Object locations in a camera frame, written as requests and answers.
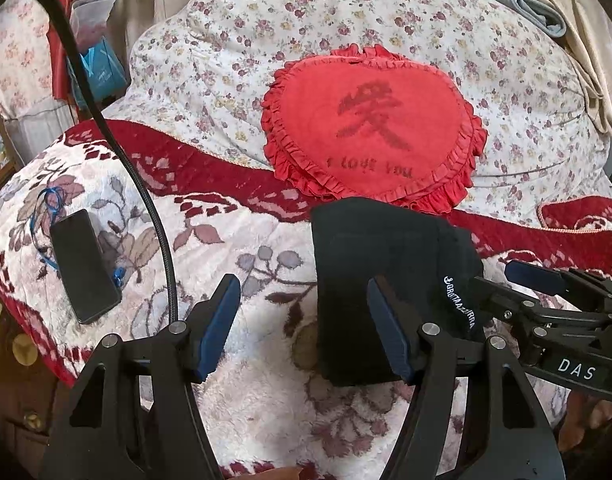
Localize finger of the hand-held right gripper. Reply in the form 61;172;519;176
504;259;612;313
468;276;542;342

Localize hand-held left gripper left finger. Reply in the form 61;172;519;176
38;274;243;480

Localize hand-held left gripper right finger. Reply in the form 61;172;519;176
367;276;569;480

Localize black pants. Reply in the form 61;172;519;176
310;197;486;388

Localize person's right hand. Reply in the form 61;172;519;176
558;392;612;453

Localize red and white plush blanket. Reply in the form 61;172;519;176
0;119;612;480

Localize black smartphone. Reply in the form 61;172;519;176
49;209;123;325

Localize red heart-shaped pillow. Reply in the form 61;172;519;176
260;44;488;216

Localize brown wooden cabinet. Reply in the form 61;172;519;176
0;285;67;480

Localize grey-blue cloth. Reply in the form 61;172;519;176
483;0;569;38

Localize small-flowered white quilt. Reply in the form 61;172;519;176
103;0;612;231

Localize blue bag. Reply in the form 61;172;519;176
71;35;129;111

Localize floral white cushion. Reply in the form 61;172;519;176
0;0;79;148

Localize clear plastic bag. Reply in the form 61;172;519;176
68;0;119;56

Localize black braided cable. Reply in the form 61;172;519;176
6;0;179;326

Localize blue cord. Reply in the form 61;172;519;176
28;187;127;291

